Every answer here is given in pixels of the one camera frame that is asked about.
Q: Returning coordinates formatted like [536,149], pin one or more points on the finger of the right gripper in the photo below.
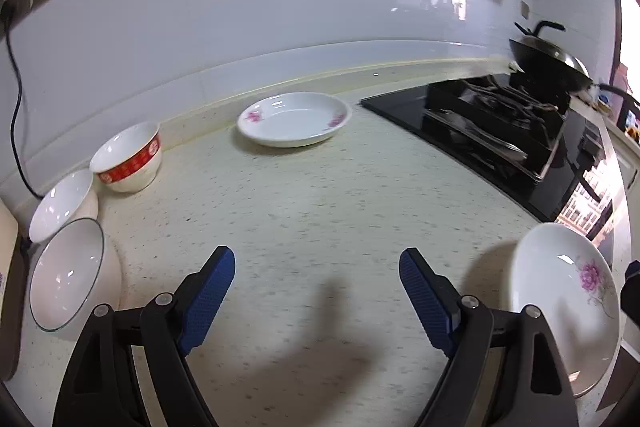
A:
[630,294]

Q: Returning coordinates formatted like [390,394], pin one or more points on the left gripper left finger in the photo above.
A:
[100,386]

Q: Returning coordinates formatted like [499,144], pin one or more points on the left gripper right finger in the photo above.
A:
[511,357]

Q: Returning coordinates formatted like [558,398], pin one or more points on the large pink flower plate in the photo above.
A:
[560,272]

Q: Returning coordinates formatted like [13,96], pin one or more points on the green rim white bowl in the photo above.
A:
[77,270]

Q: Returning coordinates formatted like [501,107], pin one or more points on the plain white bowl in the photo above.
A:
[72,198]

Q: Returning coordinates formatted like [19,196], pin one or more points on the red band white bowl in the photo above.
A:
[130,160]

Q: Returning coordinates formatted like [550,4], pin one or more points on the black gas stove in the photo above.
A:
[531,145]

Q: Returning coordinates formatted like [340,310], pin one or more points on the black wok with lid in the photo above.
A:
[542,58]

